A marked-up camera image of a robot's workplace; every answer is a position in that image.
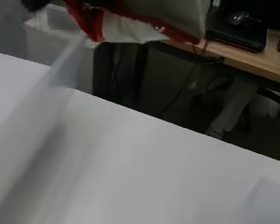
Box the black laptop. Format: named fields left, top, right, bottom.
left=204, top=6, right=269, bottom=53

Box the wooden desk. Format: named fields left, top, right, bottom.
left=164, top=27, right=280, bottom=86

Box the black computer mouse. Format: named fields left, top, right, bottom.
left=227, top=10, right=252, bottom=26

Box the white storage bin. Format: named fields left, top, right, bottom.
left=22, top=3, right=98, bottom=94

